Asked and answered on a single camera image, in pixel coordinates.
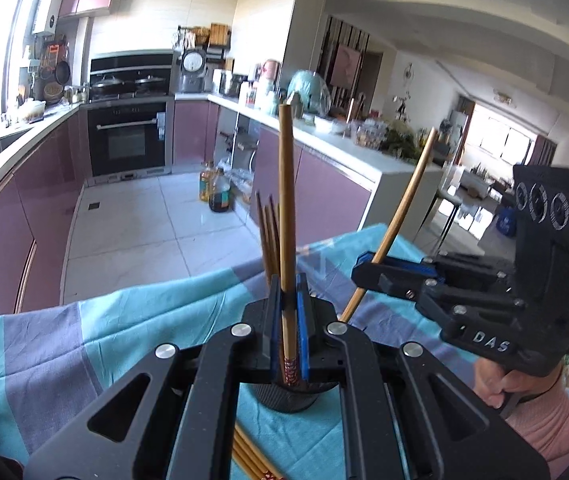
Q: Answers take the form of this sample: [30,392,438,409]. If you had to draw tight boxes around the steel stock pot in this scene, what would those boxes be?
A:
[219,72,248,98]

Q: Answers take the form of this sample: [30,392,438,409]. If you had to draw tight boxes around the black range hood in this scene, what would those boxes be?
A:
[89,50,175,98]

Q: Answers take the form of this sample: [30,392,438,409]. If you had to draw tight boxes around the yellow cooking oil bottle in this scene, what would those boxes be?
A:
[199,161,215,202]

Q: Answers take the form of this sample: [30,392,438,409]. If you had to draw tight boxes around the teal and grey tablecloth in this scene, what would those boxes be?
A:
[0,222,480,480]

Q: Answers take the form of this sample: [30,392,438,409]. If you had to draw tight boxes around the living room window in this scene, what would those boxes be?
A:
[467,102,535,166]

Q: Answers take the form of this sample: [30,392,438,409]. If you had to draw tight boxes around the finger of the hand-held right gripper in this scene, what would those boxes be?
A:
[357,254,515,286]
[351,262,520,333]

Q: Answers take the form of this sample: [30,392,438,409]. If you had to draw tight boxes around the wall utensil rack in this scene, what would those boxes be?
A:
[174,24,232,66]

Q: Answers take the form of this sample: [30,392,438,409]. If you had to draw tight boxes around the person's right forearm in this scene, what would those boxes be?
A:
[503,360,569,478]

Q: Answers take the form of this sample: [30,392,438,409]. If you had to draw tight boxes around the white rice cooker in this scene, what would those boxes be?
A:
[179,47,208,93]

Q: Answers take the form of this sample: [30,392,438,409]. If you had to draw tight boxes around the person's right hand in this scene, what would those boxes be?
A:
[473,355,562,411]

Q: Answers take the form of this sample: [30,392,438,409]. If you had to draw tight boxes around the small pink base cabinet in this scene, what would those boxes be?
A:
[173,100,210,167]

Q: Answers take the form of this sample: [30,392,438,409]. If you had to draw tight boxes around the clear plastic food box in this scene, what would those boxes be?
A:
[354,120,385,150]

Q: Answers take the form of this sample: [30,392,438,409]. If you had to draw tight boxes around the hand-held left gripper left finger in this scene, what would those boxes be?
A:
[23,272,285,480]

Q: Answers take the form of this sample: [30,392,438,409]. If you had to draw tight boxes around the dark slatted room divider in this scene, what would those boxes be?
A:
[317,15,370,111]

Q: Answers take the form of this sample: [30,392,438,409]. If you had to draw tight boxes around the dark sauce bottle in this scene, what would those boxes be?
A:
[208,167,235,213]

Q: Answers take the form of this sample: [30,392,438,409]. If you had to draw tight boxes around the long pink base cabinet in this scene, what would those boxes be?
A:
[0,105,90,361]

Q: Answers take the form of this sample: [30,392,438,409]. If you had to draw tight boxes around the bundle of bamboo chopsticks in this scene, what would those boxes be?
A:
[232,422,285,480]

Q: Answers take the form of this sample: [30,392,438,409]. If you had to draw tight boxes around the white water heater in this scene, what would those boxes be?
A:
[32,0,68,36]

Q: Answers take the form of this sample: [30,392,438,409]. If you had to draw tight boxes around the pink electric kettle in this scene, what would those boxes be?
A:
[262,59,281,91]

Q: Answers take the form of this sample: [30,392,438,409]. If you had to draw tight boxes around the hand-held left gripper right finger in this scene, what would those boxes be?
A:
[297,272,550,480]

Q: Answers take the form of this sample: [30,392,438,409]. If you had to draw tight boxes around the clear plastic bag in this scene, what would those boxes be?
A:
[224,160,255,201]

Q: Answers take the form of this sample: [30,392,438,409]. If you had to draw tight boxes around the red-tipped bamboo chopstick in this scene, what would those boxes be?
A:
[339,127,438,323]
[278,103,299,386]
[255,191,272,286]

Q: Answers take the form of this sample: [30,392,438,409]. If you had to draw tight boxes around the leafy green vegetables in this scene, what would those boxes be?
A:
[384,122,422,161]

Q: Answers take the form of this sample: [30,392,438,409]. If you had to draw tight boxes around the pink peninsula base cabinet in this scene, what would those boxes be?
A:
[252,127,375,248]

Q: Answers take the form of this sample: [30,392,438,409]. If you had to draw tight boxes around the black built-in oven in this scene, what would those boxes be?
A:
[87,100,174,177]

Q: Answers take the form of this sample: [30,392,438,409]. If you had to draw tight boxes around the white casserole pot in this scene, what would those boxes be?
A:
[18,100,46,123]

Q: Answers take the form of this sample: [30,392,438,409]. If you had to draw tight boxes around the black mesh pen holder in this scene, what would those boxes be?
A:
[253,380,341,414]

